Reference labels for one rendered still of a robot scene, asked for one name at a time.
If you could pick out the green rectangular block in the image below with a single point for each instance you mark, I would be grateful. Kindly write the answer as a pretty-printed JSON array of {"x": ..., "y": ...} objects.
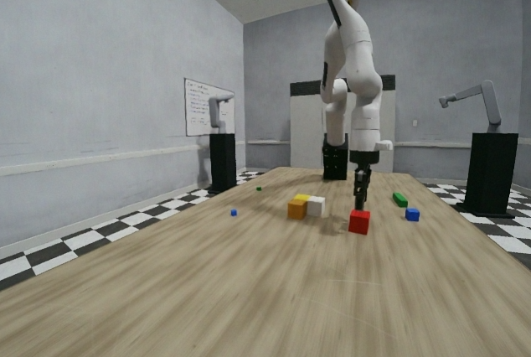
[{"x": 401, "y": 201}]

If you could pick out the red square block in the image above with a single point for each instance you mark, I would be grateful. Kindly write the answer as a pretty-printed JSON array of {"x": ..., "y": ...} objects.
[{"x": 358, "y": 222}]

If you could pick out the blue cube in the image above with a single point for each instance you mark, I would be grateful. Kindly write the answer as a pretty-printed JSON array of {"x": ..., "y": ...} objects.
[{"x": 412, "y": 214}]

